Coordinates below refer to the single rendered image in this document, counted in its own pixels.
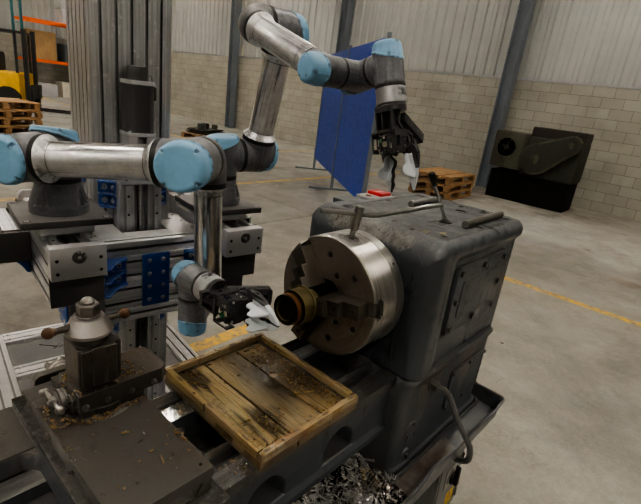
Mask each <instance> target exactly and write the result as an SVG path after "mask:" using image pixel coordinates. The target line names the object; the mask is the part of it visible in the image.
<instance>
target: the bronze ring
mask: <svg viewBox="0 0 641 504"><path fill-rule="evenodd" d="M318 297H319V296H318V294H317V293H316V292H315V291H314V290H312V289H309V288H308V287H306V286H304V285H297V286H295V287H293V288H292V289H290V290H287V291H285V292H284V293H283V294H281V295H279V296H277V297H276V299H275V301H274V311H275V315H276V317H277V319H278V320H279V321H280V322H281V323H282V324H284V325H287V326H289V325H293V324H300V323H308V322H311V321H312V320H313V319H314V318H315V317H316V314H317V302H316V298H318Z"/></svg>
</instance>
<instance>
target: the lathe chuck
mask: <svg viewBox="0 0 641 504"><path fill-rule="evenodd" d="M349 234H350V231H346V230H339V231H333V232H328V233H323V234H318V235H313V236H310V241H311V243H312V246H313V249H314V251H315V254H316V257H317V259H318V262H319V265H320V267H321V270H322V273H323V275H324V278H326V279H329V281H326V283H324V284H321V285H319V286H317V287H314V288H311V289H312V290H314V291H315V292H316V293H317V294H318V296H319V297H321V296H324V295H327V294H330V293H333V292H336V291H335V286H336V287H337V289H338V292H339V293H341V294H344V295H348V296H351V297H354V298H357V299H361V300H364V301H367V302H370V303H374V304H377V303H379V300H380V301H381V309H380V316H379V319H378V318H374V319H372V318H369V317H367V318H365V319H363V320H360V321H358V322H356V321H354V320H351V319H348V318H345V317H341V318H338V319H336V318H333V317H330V316H328V315H327V316H325V317H322V318H320V320H319V321H318V323H317V325H316V327H315V328H314V330H313V332H312V333H311V335H310V337H309V339H308V341H309V342H310V343H311V344H312V345H313V346H315V347H316V348H318V349H319V350H321V351H323V352H325V353H328V354H332V355H348V354H351V353H354V352H356V351H357V350H359V349H361V348H363V347H365V346H367V344H368V345H369V343H370V342H371V343H373V342H375V341H377V340H378V339H380V338H381V337H382V336H383V335H384V334H385V333H386V332H387V330H388V329H389V327H390V326H391V324H392V322H393V319H394V316H395V312H396V306H397V290H396V284H395V280H394V276H393V273H392V270H391V268H390V266H389V264H388V262H387V260H386V258H385V257H384V255H383V254H382V253H381V251H380V250H379V249H378V248H377V247H376V246H375V245H374V244H373V243H372V242H371V241H370V240H368V239H367V238H365V237H364V236H362V235H360V234H358V233H355V238H356V239H357V241H351V240H348V239H346V238H345V236H349ZM295 267H297V265H296V263H295V260H294V257H293V254H292V252H291V254H290V256H289V258H288V260H287V263H286V267H285V273H284V292H285V291H287V290H290V289H292V286H291V283H290V282H291V281H294V280H296V279H295V277H294V274H293V271H292V269H293V268H295ZM372 341H373V342H372ZM371 343H370V344H371Z"/></svg>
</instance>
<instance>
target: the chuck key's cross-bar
mask: <svg viewBox="0 0 641 504"><path fill-rule="evenodd" d="M443 206H444V203H443V202H441V203H435V204H429V205H423V206H417V207H410V208H404V209H398V210H392V211H385V212H379V213H367V212H363V215H362V217H367V218H379V217H385V216H391V215H397V214H403V213H409V212H415V211H421V210H427V209H433V208H440V207H443ZM320 213H329V214H339V215H348V216H355V215H356V213H355V211H348V210H339V209H330V208H320Z"/></svg>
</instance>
